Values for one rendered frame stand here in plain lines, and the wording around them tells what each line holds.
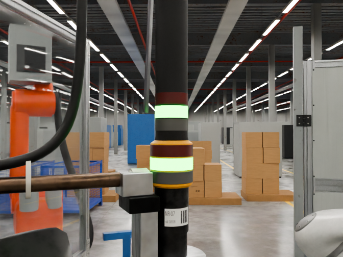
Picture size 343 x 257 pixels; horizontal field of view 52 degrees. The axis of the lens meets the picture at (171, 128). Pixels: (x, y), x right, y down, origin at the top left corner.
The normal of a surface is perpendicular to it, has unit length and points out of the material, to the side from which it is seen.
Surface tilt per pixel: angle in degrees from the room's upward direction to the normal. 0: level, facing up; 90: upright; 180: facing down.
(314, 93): 90
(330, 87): 90
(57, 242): 44
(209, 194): 90
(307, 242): 99
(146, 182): 90
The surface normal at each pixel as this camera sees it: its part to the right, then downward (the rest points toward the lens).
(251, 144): -0.04, -0.01
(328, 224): -0.56, -0.71
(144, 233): 0.39, -0.01
